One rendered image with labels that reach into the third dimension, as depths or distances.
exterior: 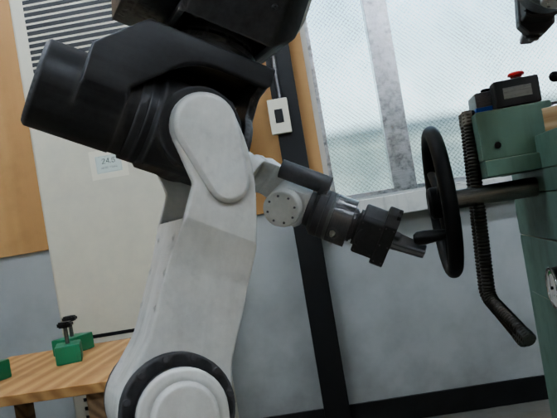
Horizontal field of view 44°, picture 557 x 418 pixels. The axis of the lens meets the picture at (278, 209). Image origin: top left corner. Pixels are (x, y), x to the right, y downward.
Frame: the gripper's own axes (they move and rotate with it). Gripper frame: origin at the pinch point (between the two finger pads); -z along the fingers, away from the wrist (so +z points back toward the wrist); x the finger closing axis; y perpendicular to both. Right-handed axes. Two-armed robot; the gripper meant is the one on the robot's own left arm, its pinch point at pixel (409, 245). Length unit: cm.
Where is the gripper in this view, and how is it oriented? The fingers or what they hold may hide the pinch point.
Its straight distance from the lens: 124.3
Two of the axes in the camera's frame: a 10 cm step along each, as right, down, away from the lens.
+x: 2.0, -7.5, -6.3
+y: 3.1, -5.6, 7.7
